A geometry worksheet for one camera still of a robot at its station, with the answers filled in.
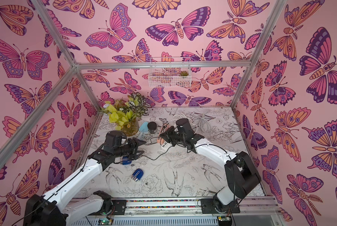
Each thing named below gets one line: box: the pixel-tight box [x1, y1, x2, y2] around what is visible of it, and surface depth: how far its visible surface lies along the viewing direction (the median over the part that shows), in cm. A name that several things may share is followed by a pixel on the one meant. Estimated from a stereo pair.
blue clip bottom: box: [130, 168, 144, 182], surface depth 85 cm
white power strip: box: [160, 140, 173, 153], surface depth 96 cm
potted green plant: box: [100, 92, 150, 138], surface depth 93 cm
